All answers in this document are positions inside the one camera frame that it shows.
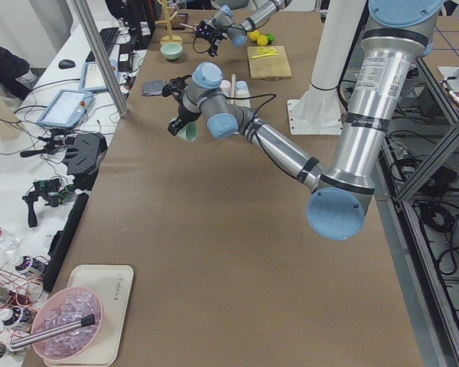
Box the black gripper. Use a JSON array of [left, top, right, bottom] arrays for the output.
[[168, 93, 201, 136], [208, 30, 226, 57]]

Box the green plastic cup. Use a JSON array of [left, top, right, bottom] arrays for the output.
[[177, 122, 199, 143]]

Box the pink plastic cup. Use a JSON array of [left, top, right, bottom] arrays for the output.
[[220, 80, 231, 94]]

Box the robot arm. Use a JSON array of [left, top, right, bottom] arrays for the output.
[[208, 0, 292, 57], [162, 1, 442, 240]]

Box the blue plastic cup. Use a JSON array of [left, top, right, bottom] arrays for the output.
[[235, 80, 249, 91]]

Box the white plastic cup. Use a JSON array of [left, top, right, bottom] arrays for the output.
[[236, 90, 250, 102]]

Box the green bowl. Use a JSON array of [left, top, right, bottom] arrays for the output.
[[160, 42, 184, 61]]

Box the whole yellow lemon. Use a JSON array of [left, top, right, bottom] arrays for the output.
[[247, 30, 260, 42], [256, 34, 269, 46]]

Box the wooden mug tree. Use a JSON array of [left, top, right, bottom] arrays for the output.
[[155, 0, 183, 46]]

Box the grey folded cloth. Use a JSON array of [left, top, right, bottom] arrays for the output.
[[142, 80, 165, 96]]

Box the green lime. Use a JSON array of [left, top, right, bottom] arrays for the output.
[[265, 33, 274, 44]]

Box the yellow plastic knife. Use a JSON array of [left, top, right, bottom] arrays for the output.
[[250, 54, 278, 60]]

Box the bamboo cutting board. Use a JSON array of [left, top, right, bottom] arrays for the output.
[[246, 46, 292, 80]]

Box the black monitor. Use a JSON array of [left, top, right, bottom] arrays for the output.
[[122, 0, 157, 50]]

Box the blue teach pendant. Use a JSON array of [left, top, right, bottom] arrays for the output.
[[37, 89, 94, 128], [80, 61, 107, 92]]

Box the black keyboard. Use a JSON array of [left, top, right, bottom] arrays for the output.
[[99, 27, 119, 56]]

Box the white column base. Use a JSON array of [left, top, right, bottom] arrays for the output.
[[288, 0, 366, 135]]

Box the black computer mouse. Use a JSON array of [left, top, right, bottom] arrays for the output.
[[58, 59, 76, 70]]

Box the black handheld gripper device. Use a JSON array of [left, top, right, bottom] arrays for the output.
[[22, 178, 77, 228]]

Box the beige tray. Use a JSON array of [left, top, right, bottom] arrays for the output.
[[44, 264, 135, 367]]

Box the seated person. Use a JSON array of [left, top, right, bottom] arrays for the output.
[[0, 46, 30, 100]]

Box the pink bowl with ice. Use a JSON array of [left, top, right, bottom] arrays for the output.
[[31, 287, 105, 361]]

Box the white wire cup holder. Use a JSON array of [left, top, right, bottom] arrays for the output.
[[220, 74, 251, 108]]

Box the aluminium frame post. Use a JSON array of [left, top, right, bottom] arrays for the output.
[[70, 0, 128, 118]]

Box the metal tongs handle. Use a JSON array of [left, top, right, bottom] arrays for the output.
[[10, 313, 96, 350]]

